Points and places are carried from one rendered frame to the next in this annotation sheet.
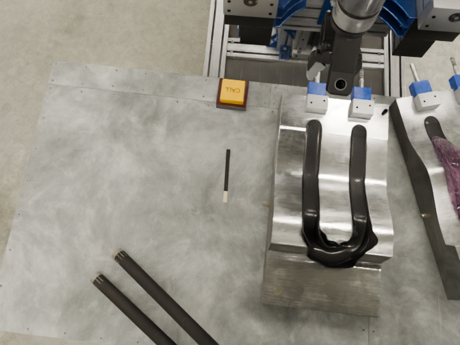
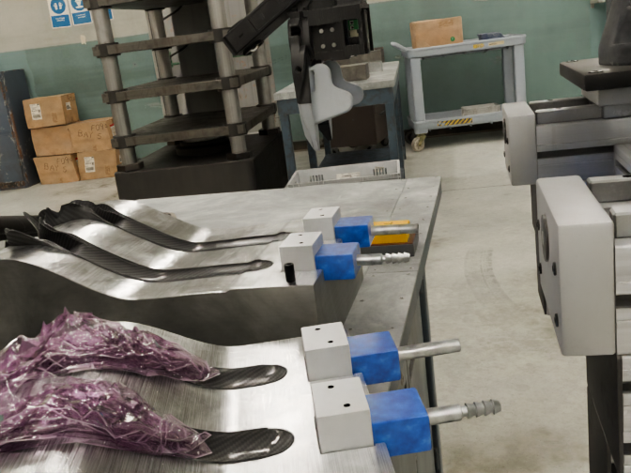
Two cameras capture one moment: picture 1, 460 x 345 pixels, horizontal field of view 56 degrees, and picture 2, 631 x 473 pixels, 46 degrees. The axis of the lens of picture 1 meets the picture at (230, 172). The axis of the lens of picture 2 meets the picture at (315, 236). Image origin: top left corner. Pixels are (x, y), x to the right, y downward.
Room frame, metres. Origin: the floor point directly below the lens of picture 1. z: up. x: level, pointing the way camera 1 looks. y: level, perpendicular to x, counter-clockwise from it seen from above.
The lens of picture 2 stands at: (0.56, -1.05, 1.13)
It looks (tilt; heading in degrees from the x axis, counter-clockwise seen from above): 16 degrees down; 99
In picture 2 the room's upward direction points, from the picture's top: 7 degrees counter-clockwise
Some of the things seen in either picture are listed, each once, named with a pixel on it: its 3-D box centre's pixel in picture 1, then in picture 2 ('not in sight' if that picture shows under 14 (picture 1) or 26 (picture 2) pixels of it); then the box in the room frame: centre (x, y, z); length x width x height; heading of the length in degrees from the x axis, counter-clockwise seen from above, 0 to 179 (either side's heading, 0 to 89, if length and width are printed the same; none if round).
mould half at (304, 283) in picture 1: (328, 200); (141, 273); (0.21, -0.23, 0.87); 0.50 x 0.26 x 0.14; 174
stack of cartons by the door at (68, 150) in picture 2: not in sight; (77, 136); (-2.73, 5.84, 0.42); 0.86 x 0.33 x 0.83; 0
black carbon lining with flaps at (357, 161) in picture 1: (337, 189); (141, 236); (0.23, -0.24, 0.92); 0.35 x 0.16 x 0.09; 174
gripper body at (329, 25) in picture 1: (343, 32); (325, 7); (0.48, -0.21, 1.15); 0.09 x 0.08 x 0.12; 174
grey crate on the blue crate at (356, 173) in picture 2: not in sight; (346, 184); (0.15, 2.94, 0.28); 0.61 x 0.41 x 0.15; 0
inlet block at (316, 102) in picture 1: (316, 88); (362, 231); (0.49, -0.21, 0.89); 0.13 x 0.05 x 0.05; 175
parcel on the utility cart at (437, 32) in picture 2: not in sight; (436, 36); (0.80, 5.66, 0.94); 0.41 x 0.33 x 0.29; 7
